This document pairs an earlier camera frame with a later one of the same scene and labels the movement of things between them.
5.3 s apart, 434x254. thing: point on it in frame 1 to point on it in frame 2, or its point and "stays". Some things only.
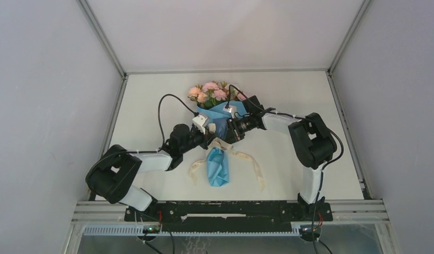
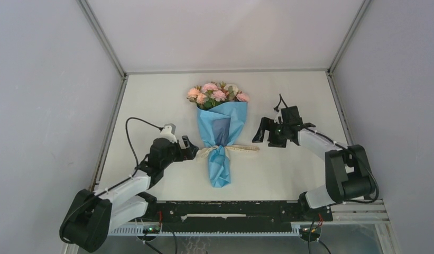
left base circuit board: [151, 229] stays
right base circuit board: [307, 229] stays
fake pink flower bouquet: [213, 93] stays
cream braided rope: [225, 146] to [202, 153]
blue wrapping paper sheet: [217, 157] stays
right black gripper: [234, 133] to [265, 124]
